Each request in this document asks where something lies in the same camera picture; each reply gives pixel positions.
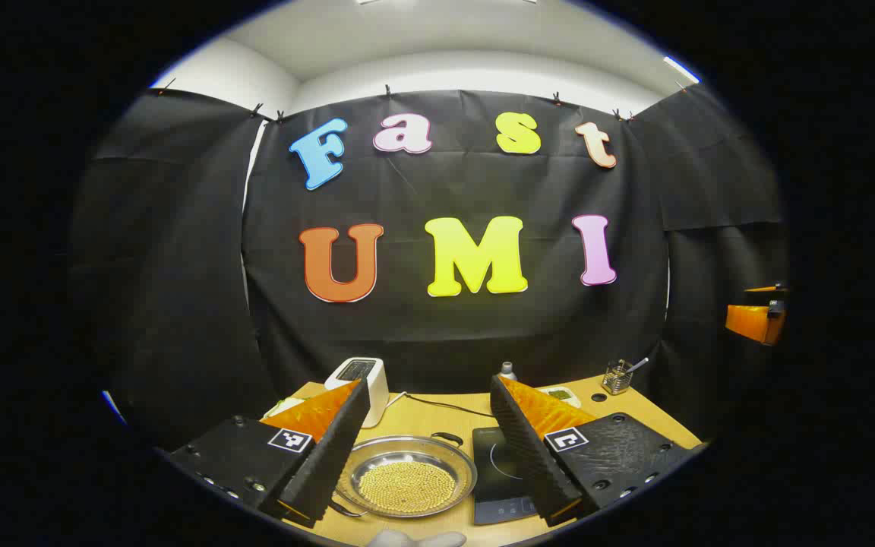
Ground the white toaster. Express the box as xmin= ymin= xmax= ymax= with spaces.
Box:
xmin=324 ymin=357 xmax=390 ymax=428

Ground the steel pot with black handles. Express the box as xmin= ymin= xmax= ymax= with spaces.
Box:
xmin=331 ymin=432 xmax=478 ymax=521

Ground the pile of yellow soybeans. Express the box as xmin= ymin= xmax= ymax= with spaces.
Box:
xmin=359 ymin=460 xmax=458 ymax=512

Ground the small metal wire basket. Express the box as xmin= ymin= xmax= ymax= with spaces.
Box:
xmin=602 ymin=362 xmax=633 ymax=396

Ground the white divided dish of beans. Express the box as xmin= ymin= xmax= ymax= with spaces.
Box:
xmin=540 ymin=385 xmax=581 ymax=409

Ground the ceiling light strip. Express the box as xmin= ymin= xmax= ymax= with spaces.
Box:
xmin=662 ymin=55 xmax=701 ymax=84

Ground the black power cable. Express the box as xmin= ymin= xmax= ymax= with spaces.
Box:
xmin=405 ymin=393 xmax=498 ymax=419

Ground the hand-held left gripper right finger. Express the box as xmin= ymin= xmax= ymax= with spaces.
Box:
xmin=489 ymin=374 xmax=693 ymax=528

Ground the black induction cooktop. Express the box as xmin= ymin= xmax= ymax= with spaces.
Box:
xmin=472 ymin=425 xmax=552 ymax=526

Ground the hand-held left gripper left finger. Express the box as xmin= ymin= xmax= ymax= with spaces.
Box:
xmin=168 ymin=378 xmax=371 ymax=530

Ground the pale green sandwich plate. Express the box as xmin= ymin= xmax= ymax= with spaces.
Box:
xmin=263 ymin=395 xmax=311 ymax=419

